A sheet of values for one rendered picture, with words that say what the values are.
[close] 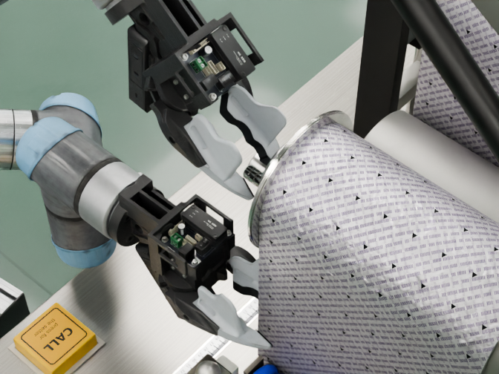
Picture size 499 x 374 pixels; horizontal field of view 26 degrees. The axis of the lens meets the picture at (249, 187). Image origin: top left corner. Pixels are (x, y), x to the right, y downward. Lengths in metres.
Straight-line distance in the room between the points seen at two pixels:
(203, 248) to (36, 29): 2.03
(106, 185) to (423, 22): 0.73
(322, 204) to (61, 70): 2.04
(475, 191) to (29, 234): 1.67
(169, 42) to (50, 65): 2.00
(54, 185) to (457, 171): 0.43
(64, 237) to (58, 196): 0.09
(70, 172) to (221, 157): 0.24
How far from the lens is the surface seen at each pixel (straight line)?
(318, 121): 0.95
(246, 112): 1.00
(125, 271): 1.37
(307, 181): 0.93
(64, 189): 1.17
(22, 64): 2.95
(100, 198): 1.14
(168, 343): 1.31
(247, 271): 1.11
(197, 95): 0.93
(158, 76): 0.96
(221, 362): 1.11
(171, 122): 0.97
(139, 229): 1.14
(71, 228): 1.24
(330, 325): 1.00
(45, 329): 1.31
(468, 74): 0.45
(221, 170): 0.98
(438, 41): 0.45
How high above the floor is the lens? 2.02
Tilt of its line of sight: 51 degrees down
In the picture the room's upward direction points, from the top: straight up
